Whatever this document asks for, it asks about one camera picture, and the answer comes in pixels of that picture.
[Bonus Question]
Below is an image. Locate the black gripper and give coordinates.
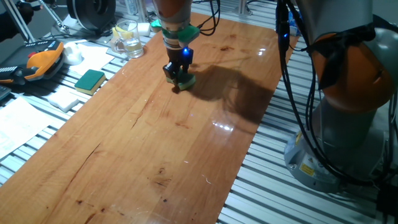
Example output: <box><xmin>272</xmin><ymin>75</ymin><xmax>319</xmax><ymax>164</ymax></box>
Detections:
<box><xmin>162</xmin><ymin>46</ymin><xmax>195</xmax><ymax>86</ymax></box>

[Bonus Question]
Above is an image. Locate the curved green and yellow sponge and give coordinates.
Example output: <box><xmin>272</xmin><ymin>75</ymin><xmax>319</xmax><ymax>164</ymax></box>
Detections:
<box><xmin>165</xmin><ymin>70</ymin><xmax>197</xmax><ymax>91</ymax></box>

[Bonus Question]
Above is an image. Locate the rectangular green and yellow sponge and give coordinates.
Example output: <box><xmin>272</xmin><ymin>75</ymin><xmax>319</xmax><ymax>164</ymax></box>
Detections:
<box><xmin>73</xmin><ymin>68</ymin><xmax>107</xmax><ymax>96</ymax></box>

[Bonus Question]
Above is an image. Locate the small white block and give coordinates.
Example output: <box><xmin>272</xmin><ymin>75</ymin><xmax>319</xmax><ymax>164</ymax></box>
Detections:
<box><xmin>136</xmin><ymin>22</ymin><xmax>152</xmax><ymax>37</ymax></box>

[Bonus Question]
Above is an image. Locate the clear glass mug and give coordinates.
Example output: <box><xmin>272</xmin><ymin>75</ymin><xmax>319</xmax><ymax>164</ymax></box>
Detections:
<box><xmin>109</xmin><ymin>19</ymin><xmax>145</xmax><ymax>60</ymax></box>

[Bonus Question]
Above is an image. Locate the black round spool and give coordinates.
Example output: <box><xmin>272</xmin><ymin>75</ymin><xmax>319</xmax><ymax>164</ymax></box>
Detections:
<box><xmin>65</xmin><ymin>0</ymin><xmax>117</xmax><ymax>32</ymax></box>

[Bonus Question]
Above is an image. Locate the white foam block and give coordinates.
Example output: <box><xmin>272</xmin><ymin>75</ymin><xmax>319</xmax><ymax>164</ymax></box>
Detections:
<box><xmin>46</xmin><ymin>90</ymin><xmax>80</xmax><ymax>113</ymax></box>

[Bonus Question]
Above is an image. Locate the blue wet wipe packet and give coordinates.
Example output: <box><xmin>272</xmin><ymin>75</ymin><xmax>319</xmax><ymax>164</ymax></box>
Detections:
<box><xmin>287</xmin><ymin>10</ymin><xmax>301</xmax><ymax>37</ymax></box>

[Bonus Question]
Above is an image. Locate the thin metal rod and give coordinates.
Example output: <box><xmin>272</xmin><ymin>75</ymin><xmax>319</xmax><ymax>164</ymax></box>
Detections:
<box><xmin>36</xmin><ymin>0</ymin><xmax>71</xmax><ymax>34</ymax></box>

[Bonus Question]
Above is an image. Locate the orange and black teach pendant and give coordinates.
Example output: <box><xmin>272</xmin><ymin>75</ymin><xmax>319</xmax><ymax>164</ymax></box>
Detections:
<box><xmin>0</xmin><ymin>39</ymin><xmax>65</xmax><ymax>86</ymax></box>

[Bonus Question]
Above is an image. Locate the printed white paper sheet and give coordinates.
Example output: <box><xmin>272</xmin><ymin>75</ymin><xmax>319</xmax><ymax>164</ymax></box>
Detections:
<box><xmin>0</xmin><ymin>96</ymin><xmax>53</xmax><ymax>160</ymax></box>

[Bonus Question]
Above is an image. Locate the person in dark clothes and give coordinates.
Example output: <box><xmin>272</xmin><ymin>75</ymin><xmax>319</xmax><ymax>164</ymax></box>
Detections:
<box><xmin>0</xmin><ymin>0</ymin><xmax>43</xmax><ymax>43</ymax></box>

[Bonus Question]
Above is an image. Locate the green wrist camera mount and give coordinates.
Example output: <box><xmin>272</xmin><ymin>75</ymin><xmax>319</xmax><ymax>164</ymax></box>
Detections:
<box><xmin>149</xmin><ymin>19</ymin><xmax>201</xmax><ymax>49</ymax></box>

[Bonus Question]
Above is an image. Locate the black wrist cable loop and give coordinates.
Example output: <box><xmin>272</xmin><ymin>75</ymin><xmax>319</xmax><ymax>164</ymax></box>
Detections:
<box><xmin>192</xmin><ymin>0</ymin><xmax>222</xmax><ymax>37</ymax></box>

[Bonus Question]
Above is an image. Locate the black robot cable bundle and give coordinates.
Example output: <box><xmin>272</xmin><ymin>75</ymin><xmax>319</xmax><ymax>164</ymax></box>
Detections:
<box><xmin>274</xmin><ymin>0</ymin><xmax>398</xmax><ymax>188</ymax></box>

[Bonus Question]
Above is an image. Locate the slanted aluminium frame bar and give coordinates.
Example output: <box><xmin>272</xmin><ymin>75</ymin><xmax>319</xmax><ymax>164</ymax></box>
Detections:
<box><xmin>2</xmin><ymin>0</ymin><xmax>37</xmax><ymax>44</ymax></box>

